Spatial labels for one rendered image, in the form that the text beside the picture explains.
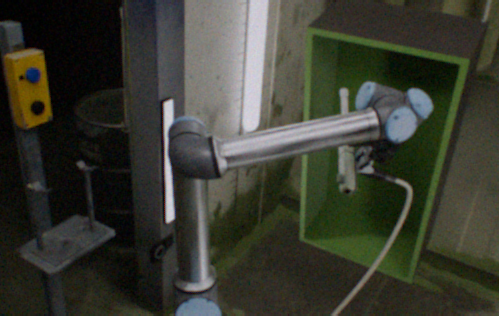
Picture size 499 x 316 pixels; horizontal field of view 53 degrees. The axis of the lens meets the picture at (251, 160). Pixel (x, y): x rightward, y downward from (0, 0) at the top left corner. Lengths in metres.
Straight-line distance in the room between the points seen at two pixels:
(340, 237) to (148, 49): 1.39
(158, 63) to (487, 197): 2.18
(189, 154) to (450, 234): 2.34
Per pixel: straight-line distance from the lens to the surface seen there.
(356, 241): 2.74
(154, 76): 2.13
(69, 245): 2.14
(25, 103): 1.91
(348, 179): 1.68
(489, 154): 3.43
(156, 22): 2.06
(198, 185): 1.49
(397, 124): 1.37
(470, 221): 3.39
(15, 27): 1.90
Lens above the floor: 2.09
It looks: 29 degrees down
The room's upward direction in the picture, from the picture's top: 4 degrees clockwise
